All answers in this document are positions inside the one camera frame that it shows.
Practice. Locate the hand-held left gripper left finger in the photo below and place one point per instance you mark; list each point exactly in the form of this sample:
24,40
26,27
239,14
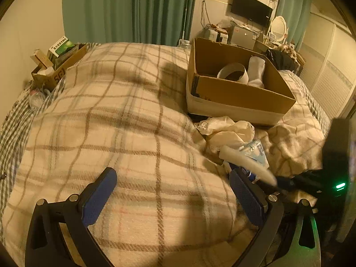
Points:
100,197

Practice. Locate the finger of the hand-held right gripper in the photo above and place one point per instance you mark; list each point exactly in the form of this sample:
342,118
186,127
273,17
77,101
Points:
304,182

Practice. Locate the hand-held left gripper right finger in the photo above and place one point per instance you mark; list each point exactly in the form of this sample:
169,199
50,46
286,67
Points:
247,200

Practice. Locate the large cardboard box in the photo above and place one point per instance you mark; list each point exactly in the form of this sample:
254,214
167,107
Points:
239,96

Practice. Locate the beige plaid blanket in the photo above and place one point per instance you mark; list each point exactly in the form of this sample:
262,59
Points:
125,144

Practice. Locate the cream lace cloth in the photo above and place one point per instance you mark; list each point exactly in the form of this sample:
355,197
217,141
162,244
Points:
222,133

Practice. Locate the white louvred wardrobe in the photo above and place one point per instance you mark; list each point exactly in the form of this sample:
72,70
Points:
331,69

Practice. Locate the green checked bed sheet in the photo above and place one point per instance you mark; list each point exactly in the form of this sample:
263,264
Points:
16,122

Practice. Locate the dark cloth pile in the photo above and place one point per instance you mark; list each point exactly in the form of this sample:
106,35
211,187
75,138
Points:
282,59

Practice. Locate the clear plastic bottle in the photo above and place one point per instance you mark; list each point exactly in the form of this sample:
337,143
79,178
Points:
36,98

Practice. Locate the white tape roll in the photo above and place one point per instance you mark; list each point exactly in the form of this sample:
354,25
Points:
233,72

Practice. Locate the small cardboard box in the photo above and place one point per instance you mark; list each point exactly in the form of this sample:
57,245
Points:
62,68

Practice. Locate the white oval mirror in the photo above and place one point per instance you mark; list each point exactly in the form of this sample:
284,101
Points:
278,27

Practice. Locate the small white carton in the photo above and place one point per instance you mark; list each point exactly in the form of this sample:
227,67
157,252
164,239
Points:
41,58

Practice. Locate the silver mini fridge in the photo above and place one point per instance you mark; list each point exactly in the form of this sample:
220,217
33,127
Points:
244,36

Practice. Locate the green white carton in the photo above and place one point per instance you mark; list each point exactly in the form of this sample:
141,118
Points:
59,47

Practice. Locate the narrow green curtain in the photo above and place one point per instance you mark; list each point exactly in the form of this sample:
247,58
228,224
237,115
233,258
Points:
294,8

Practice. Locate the white small appliance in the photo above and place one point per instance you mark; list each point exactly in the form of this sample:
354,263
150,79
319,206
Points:
212,34

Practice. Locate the black flat television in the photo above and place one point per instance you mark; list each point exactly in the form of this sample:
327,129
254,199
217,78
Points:
250,8

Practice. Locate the wide green curtain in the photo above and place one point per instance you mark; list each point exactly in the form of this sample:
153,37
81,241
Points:
125,8

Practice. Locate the white pole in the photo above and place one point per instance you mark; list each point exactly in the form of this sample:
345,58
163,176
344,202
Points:
184,19

